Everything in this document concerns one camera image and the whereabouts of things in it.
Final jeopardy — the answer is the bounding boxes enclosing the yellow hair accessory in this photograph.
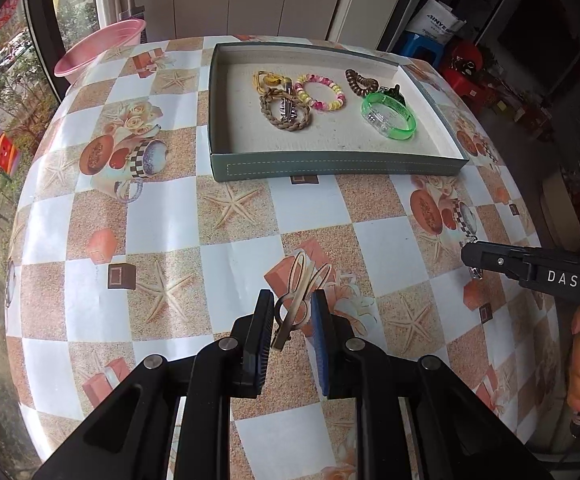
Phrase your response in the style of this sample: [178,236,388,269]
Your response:
[254,71,286,93]

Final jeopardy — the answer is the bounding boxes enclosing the red plastic stool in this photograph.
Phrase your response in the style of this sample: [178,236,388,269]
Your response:
[442,42,491,96]

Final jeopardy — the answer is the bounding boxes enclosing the silver alligator hair clip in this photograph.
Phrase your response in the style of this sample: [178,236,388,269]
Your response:
[277,77,301,123]

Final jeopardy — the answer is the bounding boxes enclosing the white printed bag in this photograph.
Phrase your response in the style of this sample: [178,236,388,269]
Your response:
[405,0,466,43]

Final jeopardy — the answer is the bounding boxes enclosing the beige looped flower hair clip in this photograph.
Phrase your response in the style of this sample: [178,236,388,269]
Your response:
[271,254,333,352]

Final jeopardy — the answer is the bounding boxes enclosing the green translucent bracelet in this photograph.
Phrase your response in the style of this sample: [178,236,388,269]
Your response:
[361,92,417,142]

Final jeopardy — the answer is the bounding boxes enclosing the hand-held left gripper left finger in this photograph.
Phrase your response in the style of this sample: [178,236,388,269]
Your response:
[32,289,276,480]

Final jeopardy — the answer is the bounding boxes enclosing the blue plastic stool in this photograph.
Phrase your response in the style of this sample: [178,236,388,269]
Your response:
[399,30,446,66]

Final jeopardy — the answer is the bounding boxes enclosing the grey-green jewelry tray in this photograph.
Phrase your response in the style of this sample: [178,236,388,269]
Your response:
[209,42,471,183]

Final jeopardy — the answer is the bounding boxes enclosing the brown spiral hair tie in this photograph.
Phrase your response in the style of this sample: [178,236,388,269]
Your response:
[345,68,378,96]

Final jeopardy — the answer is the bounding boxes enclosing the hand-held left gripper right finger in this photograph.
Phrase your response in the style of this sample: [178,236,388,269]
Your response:
[310,289,553,480]

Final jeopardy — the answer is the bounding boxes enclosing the pink plastic basin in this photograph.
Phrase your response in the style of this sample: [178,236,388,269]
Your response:
[53,17,148,78]

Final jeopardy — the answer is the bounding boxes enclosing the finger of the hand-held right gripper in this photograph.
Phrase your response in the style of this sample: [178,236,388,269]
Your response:
[460,241,528,281]

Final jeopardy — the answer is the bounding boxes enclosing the pink yellow beaded bracelet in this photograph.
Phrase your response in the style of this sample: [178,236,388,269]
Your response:
[295,74,346,112]

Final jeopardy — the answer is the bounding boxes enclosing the brown braided bracelet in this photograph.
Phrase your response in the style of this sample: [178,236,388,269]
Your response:
[259,87,313,132]

